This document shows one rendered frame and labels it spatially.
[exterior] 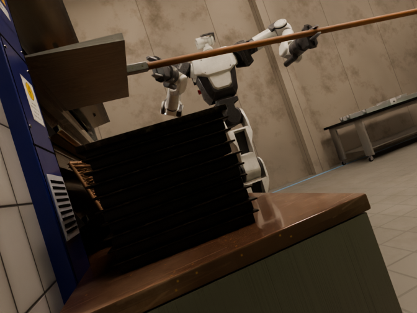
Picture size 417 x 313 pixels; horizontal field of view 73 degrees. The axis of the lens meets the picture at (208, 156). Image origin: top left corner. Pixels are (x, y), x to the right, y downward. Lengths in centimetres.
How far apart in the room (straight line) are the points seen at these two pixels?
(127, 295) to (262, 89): 513
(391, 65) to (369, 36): 78
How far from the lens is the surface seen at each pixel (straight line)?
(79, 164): 91
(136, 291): 44
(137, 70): 125
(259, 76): 548
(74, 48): 101
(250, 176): 176
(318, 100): 594
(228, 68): 182
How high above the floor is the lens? 71
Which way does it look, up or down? 2 degrees up
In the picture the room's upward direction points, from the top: 19 degrees counter-clockwise
